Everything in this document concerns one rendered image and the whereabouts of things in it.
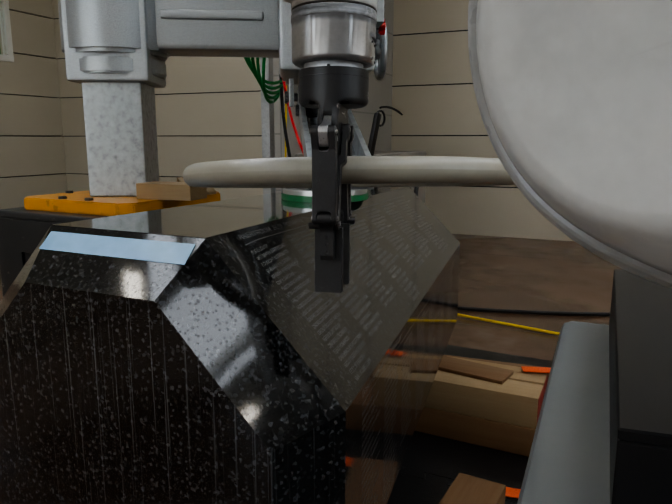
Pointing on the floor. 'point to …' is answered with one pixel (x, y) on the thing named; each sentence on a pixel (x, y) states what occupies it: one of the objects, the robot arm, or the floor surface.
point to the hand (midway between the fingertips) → (332, 258)
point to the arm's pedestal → (573, 423)
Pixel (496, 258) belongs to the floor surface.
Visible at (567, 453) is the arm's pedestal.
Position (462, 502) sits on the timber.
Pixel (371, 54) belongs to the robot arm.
